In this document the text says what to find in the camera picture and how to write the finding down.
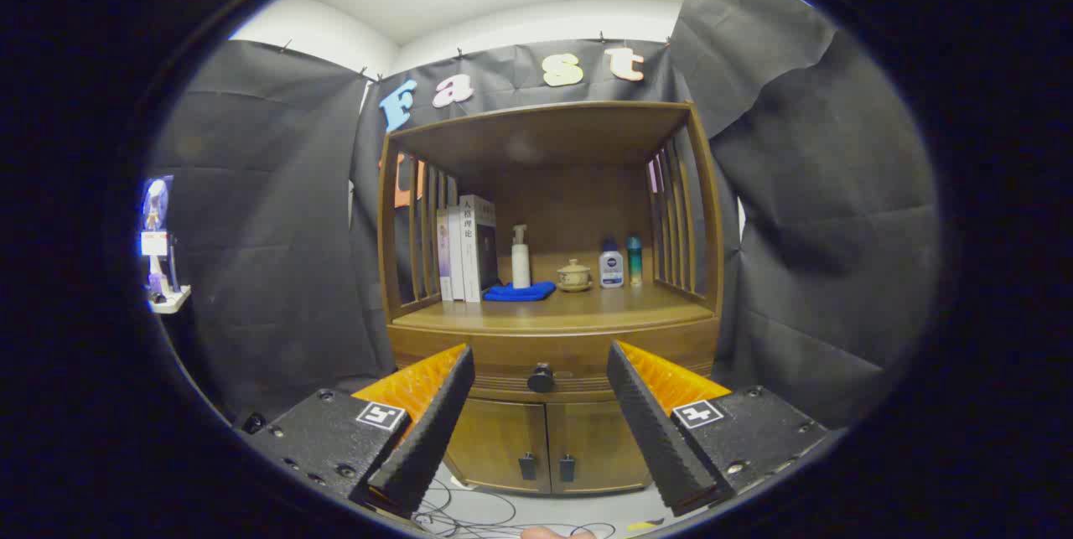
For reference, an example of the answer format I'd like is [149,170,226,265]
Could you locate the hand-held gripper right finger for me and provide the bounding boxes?
[606,340,831,517]

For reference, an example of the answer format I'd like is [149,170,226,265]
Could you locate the pale purple book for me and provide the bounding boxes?
[436,209,454,301]

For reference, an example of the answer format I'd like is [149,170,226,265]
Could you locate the wooden cabinet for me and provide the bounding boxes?
[376,101,726,496]

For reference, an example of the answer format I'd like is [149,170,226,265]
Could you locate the black floor cables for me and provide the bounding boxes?
[411,472,621,539]

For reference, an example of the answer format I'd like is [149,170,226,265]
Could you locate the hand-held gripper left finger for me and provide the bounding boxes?
[243,344,476,521]

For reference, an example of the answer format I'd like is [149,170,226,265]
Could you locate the wooden countertop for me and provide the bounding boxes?
[392,279,715,334]

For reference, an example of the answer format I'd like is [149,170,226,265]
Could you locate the white lotion bottle blue cap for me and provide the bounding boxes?
[599,238,625,289]

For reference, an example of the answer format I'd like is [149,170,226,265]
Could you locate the blue folded cloth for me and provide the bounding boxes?
[483,281,557,303]

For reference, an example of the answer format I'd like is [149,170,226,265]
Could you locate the wooden drawer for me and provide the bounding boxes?
[387,319,720,402]

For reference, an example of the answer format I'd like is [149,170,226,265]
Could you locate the white pump bottle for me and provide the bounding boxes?
[511,225,532,289]

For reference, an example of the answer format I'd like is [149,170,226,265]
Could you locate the wooden cabinet door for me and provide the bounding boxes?
[444,399,552,495]
[547,401,655,494]

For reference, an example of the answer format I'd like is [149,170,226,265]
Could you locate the white book with dark cover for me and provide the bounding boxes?
[459,194,501,303]

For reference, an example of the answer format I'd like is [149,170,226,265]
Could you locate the white equipment stand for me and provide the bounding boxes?
[138,176,192,315]

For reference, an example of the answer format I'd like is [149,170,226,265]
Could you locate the beige lidded ceramic cup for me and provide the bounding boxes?
[557,259,594,293]

